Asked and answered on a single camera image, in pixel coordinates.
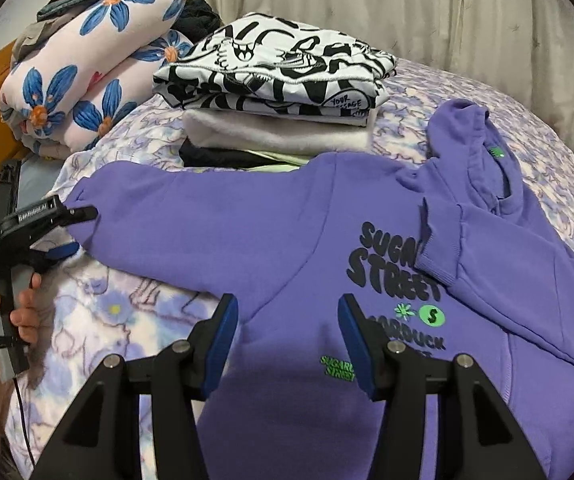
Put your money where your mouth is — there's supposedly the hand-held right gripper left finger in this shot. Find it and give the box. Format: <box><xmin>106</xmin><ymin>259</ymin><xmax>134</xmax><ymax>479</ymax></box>
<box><xmin>29</xmin><ymin>292</ymin><xmax>240</xmax><ymax>480</ymax></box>

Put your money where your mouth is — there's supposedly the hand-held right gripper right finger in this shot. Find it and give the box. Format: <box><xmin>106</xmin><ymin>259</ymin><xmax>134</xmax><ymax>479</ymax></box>
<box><xmin>337</xmin><ymin>293</ymin><xmax>550</xmax><ymax>480</ymax></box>

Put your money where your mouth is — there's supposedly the black cable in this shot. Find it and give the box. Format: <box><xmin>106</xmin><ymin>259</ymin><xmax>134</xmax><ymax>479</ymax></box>
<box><xmin>13</xmin><ymin>372</ymin><xmax>36</xmax><ymax>467</ymax></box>

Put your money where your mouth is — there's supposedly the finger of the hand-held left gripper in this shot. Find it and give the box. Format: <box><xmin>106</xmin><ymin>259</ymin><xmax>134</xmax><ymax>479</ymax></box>
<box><xmin>29</xmin><ymin>241</ymin><xmax>82</xmax><ymax>267</ymax></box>
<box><xmin>57</xmin><ymin>204</ymin><xmax>99</xmax><ymax>229</ymax></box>

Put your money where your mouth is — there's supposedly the purple printed hoodie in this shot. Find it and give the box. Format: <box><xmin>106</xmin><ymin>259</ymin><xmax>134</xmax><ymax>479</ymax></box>
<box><xmin>64</xmin><ymin>99</ymin><xmax>574</xmax><ymax>480</ymax></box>

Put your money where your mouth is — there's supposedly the black white printed folded garment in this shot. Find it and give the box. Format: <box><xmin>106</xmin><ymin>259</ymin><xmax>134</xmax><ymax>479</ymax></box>
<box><xmin>153</xmin><ymin>12</ymin><xmax>399</xmax><ymax>128</ymax></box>

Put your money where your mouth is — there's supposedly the black fuzzy cloth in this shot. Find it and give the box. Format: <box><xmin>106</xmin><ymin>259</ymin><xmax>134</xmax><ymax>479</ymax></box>
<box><xmin>172</xmin><ymin>0</ymin><xmax>228</xmax><ymax>42</ymax></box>

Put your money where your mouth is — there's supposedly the purple floral bedsheet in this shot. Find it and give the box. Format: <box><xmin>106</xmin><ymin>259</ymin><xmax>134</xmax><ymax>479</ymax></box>
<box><xmin>0</xmin><ymin>57</ymin><xmax>574</xmax><ymax>480</ymax></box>

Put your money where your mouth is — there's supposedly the person's left hand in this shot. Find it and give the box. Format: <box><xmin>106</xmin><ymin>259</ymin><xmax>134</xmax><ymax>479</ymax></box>
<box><xmin>0</xmin><ymin>286</ymin><xmax>42</xmax><ymax>357</ymax></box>

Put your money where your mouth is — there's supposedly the pink blue-flowered folded blanket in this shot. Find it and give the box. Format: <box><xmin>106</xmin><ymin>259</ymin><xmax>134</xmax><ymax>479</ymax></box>
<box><xmin>0</xmin><ymin>0</ymin><xmax>198</xmax><ymax>157</ymax></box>

